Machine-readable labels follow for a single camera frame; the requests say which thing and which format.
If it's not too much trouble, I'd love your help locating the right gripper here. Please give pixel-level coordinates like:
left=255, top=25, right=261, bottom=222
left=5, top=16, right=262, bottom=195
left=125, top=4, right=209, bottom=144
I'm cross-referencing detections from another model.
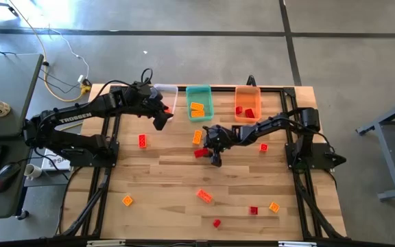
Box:
left=202, top=123, right=236, bottom=168

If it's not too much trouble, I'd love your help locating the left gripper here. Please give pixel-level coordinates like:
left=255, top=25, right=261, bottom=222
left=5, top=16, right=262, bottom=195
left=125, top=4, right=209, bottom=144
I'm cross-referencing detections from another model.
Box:
left=128, top=82, right=174, bottom=132

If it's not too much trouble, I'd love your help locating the orange tall two-by-four brick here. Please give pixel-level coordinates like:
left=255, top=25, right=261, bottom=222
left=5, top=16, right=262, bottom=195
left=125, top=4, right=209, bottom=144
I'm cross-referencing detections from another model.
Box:
left=196, top=189, right=214, bottom=204

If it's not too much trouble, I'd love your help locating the white translucent plastic bin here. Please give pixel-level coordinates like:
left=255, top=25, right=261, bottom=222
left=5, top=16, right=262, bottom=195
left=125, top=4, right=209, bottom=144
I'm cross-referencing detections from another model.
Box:
left=152, top=83, right=179, bottom=121

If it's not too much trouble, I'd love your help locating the teal plastic bin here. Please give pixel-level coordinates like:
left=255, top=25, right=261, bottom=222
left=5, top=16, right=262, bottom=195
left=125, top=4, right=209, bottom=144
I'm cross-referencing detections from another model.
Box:
left=185, top=84, right=215, bottom=123

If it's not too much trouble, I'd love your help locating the orange plastic bin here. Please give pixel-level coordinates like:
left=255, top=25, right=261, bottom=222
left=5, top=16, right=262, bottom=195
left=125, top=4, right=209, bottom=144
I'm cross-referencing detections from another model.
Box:
left=234, top=85, right=263, bottom=124

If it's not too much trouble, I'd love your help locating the white printed sign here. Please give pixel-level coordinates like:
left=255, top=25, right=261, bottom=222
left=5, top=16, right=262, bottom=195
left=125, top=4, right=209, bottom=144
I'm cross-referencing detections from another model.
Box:
left=40, top=148, right=72, bottom=172

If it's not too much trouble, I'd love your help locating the small white cup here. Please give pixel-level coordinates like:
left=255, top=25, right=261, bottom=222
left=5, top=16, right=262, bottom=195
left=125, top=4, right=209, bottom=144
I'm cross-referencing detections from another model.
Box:
left=23, top=163, right=43, bottom=181

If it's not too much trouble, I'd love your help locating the dark grey side desk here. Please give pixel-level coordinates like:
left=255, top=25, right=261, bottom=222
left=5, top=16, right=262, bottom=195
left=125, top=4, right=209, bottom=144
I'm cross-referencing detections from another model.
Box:
left=0, top=53, right=45, bottom=220

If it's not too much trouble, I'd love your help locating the black computer mouse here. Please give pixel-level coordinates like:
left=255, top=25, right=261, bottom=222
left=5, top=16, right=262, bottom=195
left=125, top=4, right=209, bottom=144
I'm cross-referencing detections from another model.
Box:
left=0, top=162, right=23, bottom=193

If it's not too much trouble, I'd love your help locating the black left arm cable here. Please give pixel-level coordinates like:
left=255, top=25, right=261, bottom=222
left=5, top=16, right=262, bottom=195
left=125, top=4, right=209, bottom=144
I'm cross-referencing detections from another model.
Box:
left=89, top=67, right=154, bottom=107

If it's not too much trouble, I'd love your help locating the black aluminium rig frame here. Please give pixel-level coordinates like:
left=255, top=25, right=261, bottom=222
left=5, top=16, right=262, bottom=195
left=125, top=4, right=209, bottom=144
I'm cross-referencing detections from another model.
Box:
left=55, top=74, right=349, bottom=247

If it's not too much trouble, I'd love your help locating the white cable with plug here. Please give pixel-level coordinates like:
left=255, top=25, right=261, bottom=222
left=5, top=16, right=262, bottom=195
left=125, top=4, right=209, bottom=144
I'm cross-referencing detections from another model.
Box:
left=48, top=27, right=91, bottom=84

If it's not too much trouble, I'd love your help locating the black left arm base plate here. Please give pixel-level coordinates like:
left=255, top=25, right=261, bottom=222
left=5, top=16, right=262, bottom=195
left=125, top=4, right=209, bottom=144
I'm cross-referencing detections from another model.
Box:
left=62, top=139, right=120, bottom=169

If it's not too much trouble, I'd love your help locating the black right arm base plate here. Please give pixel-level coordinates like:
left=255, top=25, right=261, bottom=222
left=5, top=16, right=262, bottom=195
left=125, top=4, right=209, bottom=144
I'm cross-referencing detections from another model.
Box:
left=285, top=142, right=348, bottom=172

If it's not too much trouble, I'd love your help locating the yellow floor cable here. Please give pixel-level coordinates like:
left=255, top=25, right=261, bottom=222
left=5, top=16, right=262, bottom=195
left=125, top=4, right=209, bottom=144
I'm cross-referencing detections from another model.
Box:
left=8, top=0, right=93, bottom=104

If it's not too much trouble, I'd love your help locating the silver metal bracket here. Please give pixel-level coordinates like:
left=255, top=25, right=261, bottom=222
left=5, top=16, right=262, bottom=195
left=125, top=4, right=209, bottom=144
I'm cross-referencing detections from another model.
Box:
left=278, top=241, right=318, bottom=247
left=86, top=239, right=126, bottom=247

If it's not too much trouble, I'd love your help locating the grey metal table frame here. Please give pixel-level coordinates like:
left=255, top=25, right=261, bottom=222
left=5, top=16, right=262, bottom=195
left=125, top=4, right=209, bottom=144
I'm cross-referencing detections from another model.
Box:
left=355, top=95, right=395, bottom=202

